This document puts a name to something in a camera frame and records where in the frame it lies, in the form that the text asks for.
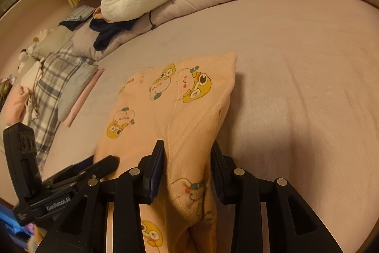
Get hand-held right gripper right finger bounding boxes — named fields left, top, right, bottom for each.
left=211, top=140, right=344, bottom=253

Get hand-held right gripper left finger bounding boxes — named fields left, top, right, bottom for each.
left=36, top=139, right=165, bottom=253

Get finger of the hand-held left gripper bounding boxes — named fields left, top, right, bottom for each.
left=41, top=155, right=120, bottom=191

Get peach cartoon print garment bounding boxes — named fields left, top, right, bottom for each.
left=95, top=52, right=238, bottom=253

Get blue patterned cloth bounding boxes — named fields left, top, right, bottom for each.
left=0, top=202, right=36, bottom=242

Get pink pillow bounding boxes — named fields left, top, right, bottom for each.
left=5, top=84, right=30, bottom=126

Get folded pink cloth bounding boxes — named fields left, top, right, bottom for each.
left=63, top=68, right=106, bottom=127

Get plaid pillow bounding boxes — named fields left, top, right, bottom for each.
left=28, top=40, right=98, bottom=153

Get small white plush toy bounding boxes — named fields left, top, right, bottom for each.
left=18, top=46, right=37, bottom=73

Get grey green pillow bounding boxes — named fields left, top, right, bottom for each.
left=31, top=25, right=74, bottom=59

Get dark navy garment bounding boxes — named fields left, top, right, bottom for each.
left=90, top=17, right=140, bottom=51

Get bed with pink sheet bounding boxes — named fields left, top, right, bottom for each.
left=41, top=0, right=379, bottom=253

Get folded blue plaid cloth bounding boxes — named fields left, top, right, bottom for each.
left=59, top=5, right=96, bottom=32

